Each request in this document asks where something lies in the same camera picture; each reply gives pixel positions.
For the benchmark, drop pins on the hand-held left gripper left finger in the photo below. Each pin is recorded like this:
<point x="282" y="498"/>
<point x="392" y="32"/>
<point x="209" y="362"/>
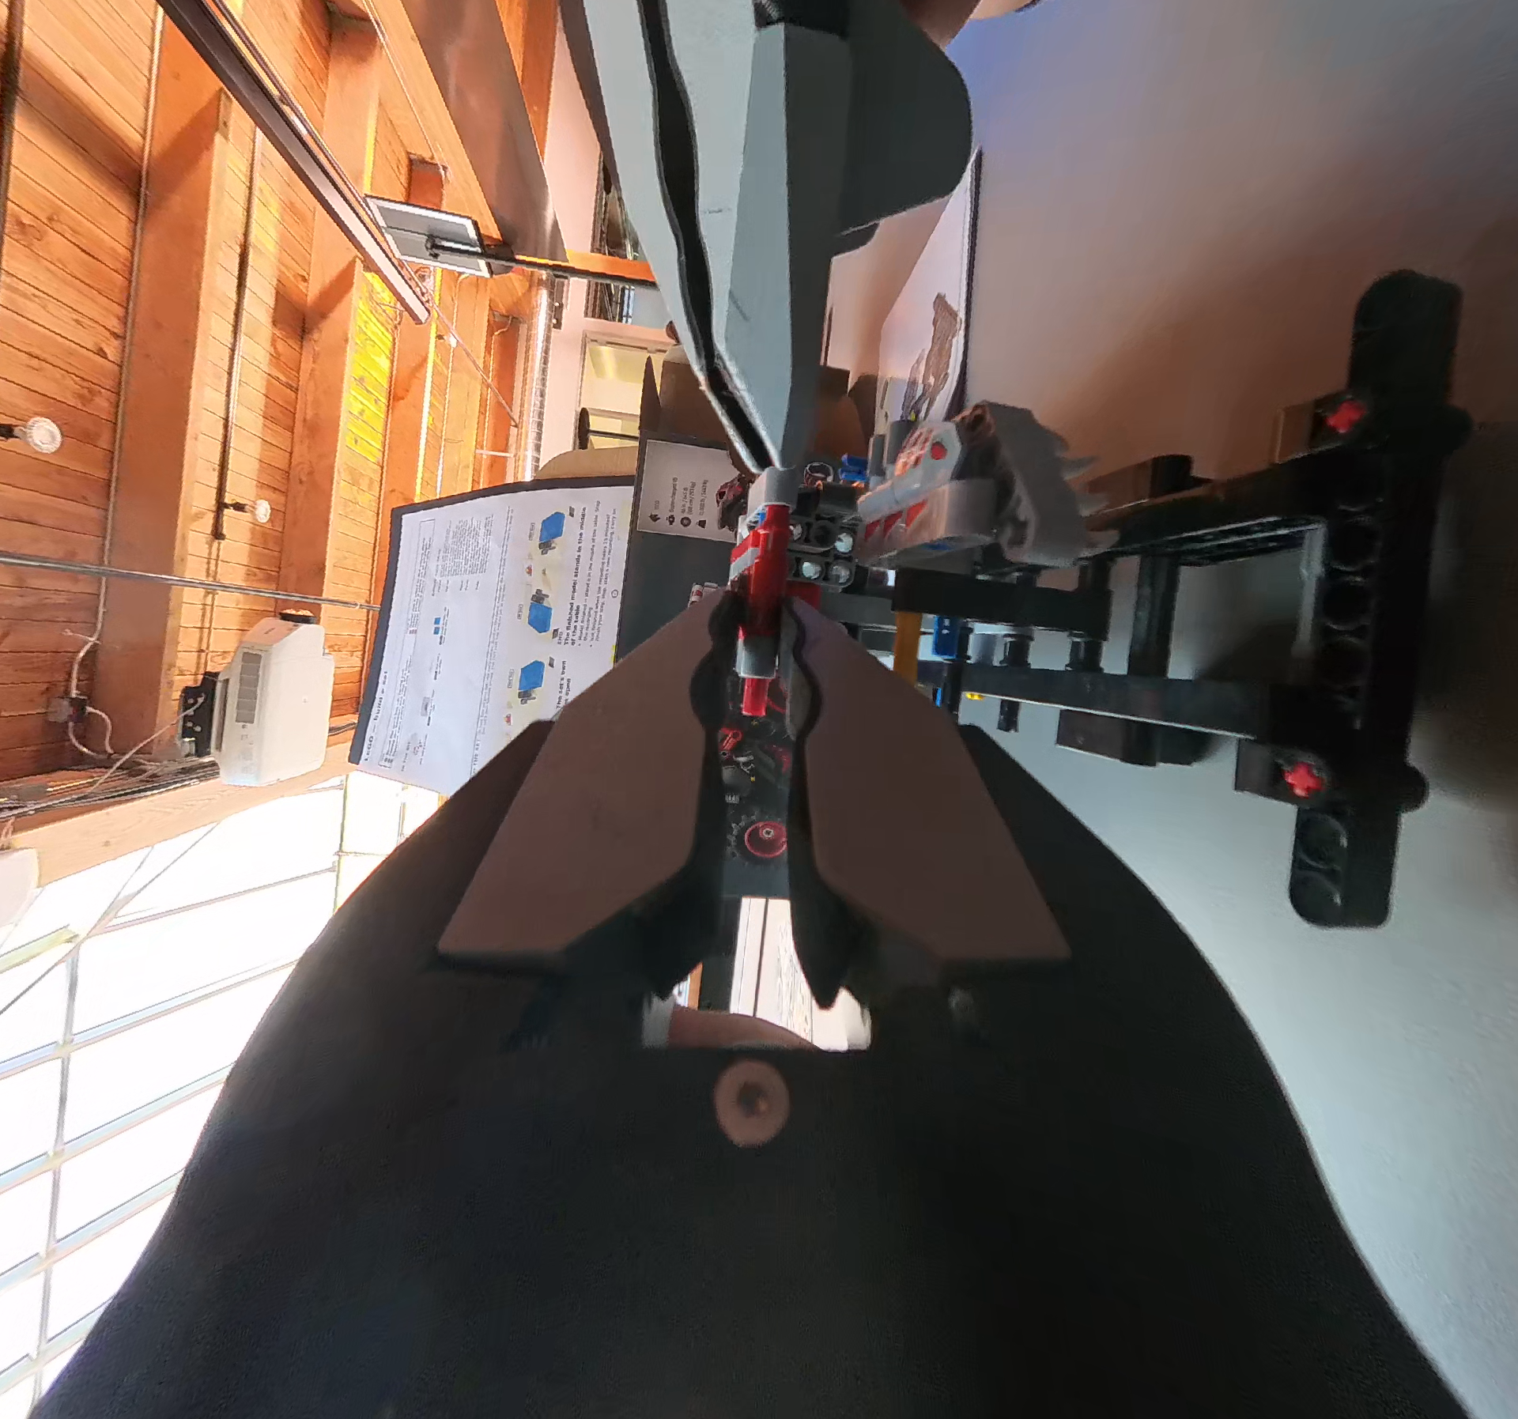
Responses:
<point x="594" y="826"/>

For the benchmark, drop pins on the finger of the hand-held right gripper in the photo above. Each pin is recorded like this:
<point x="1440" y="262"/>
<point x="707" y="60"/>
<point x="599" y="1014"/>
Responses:
<point x="771" y="197"/>
<point x="617" y="43"/>

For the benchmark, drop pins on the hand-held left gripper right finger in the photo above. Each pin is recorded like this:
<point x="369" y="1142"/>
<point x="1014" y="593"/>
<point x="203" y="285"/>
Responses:
<point x="926" y="838"/>

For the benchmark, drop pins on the black lego technic model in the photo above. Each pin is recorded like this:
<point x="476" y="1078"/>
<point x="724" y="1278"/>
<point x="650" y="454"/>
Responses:
<point x="1187" y="695"/>

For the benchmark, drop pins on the lego instruction booklet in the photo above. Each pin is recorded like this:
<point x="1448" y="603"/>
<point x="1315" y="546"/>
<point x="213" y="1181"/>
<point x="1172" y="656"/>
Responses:
<point x="937" y="293"/>

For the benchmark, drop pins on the orange rack beam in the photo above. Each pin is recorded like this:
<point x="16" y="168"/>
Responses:
<point x="605" y="266"/>

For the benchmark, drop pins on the brown cardboard box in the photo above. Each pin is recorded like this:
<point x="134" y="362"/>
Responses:
<point x="676" y="406"/>

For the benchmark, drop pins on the white printed instruction sheet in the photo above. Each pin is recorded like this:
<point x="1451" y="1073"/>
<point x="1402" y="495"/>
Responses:
<point x="476" y="624"/>

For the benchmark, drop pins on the dark box with white label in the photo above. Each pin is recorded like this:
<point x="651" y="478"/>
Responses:
<point x="665" y="577"/>

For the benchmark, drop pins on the rectangular panel light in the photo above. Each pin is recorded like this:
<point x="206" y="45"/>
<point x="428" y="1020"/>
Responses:
<point x="415" y="227"/>

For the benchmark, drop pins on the white ceiling-mounted projector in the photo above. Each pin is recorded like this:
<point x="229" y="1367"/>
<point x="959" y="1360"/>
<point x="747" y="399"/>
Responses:
<point x="274" y="702"/>

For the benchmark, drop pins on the black ceiling pipe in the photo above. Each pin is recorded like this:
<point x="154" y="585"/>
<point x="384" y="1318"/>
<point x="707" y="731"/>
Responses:
<point x="237" y="316"/>
<point x="14" y="20"/>

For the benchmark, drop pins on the metal conduit pipe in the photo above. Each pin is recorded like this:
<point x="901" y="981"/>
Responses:
<point x="178" y="580"/>

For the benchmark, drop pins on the silver ventilation duct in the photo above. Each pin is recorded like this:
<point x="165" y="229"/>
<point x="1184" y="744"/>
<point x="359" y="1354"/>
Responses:
<point x="536" y="363"/>

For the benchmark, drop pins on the black track light rail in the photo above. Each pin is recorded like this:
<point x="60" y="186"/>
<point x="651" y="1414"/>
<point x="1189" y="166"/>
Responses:
<point x="255" y="79"/>

